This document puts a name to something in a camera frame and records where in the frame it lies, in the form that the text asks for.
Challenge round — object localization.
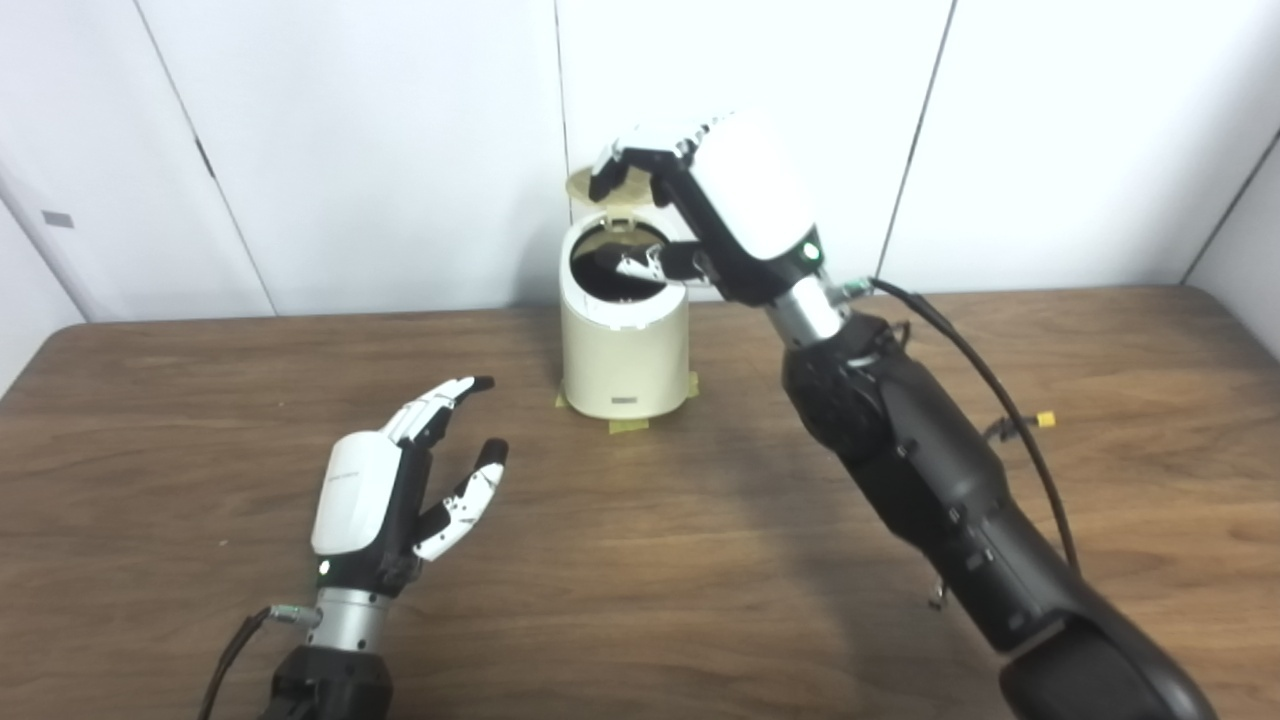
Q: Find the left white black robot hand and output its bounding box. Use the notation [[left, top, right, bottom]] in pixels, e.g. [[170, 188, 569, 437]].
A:
[[310, 376, 509, 601]]

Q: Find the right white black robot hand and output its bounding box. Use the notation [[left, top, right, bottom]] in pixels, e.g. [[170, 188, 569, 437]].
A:
[[588, 112, 827, 306]]

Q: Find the cream round bin lid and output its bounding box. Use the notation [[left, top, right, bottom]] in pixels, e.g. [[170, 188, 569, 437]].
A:
[[566, 165, 656, 231]]

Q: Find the cream-colored round bin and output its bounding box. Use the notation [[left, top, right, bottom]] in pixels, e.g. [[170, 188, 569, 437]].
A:
[[558, 210, 691, 421]]

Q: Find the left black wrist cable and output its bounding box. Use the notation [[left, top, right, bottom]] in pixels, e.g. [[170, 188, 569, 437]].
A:
[[197, 603, 323, 720]]

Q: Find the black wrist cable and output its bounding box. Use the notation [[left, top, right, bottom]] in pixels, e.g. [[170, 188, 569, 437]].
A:
[[840, 277, 1083, 576], [197, 603, 323, 720]]

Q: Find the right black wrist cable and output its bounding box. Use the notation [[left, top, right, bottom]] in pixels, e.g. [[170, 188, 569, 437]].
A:
[[840, 277, 1083, 576]]

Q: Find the yellow plug wire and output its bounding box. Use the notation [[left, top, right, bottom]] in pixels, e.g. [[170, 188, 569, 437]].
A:
[[985, 412, 1058, 441]]

